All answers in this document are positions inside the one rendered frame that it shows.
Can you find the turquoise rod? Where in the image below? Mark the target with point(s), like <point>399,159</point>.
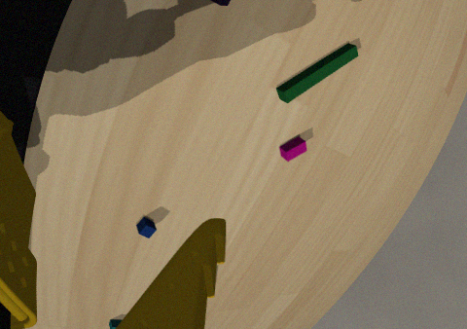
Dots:
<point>114,323</point>

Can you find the magenta rectangular block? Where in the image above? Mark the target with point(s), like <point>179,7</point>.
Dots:
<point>292,149</point>

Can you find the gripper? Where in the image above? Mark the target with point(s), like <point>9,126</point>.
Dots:
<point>177,297</point>

